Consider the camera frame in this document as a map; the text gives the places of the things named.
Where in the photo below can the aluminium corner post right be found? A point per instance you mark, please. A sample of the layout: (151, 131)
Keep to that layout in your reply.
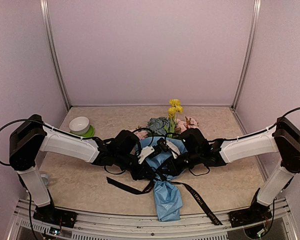
(248, 53)

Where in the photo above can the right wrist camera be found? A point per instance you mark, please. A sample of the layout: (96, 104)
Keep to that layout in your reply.
(168, 146)

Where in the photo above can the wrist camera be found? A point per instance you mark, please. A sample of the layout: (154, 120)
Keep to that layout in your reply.
(148, 152)
(168, 146)

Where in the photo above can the aluminium corner post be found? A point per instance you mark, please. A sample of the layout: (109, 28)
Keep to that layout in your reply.
(53, 53)
(248, 53)

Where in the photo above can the blue wrapping paper sheet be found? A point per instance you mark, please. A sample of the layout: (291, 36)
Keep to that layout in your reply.
(167, 197)

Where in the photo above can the black printed ribbon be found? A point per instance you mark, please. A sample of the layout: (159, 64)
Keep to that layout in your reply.
(195, 195)

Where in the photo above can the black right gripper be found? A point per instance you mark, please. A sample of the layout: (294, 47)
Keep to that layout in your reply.
(173, 170)

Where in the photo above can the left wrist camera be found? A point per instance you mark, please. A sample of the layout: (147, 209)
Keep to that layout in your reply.
(148, 152)

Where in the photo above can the pale pink fake flower stem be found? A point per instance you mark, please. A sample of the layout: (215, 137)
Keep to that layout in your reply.
(183, 125)

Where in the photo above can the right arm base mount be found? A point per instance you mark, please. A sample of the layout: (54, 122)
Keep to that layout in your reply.
(249, 216)

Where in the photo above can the aluminium front frame rail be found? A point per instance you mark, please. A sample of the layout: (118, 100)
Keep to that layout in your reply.
(101, 226)

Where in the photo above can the aluminium corner post left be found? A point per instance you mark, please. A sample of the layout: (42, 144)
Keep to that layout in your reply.
(53, 53)

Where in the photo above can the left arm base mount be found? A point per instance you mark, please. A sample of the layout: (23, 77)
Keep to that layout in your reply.
(55, 216)

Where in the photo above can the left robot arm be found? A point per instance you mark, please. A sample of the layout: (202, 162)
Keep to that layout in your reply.
(34, 136)

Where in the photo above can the white ceramic bowl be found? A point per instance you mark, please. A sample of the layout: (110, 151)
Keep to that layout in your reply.
(79, 125)

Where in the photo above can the yellow fake flower stem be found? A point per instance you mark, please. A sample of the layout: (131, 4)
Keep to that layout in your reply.
(174, 109)

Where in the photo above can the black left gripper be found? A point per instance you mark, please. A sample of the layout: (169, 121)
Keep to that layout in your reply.
(144, 168)

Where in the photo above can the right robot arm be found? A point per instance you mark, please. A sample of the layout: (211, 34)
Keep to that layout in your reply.
(282, 137)

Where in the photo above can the blue fake flower bunch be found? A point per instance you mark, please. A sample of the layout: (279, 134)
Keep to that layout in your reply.
(159, 126)

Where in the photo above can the green plastic plate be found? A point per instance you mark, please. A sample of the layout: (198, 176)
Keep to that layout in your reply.
(90, 133)

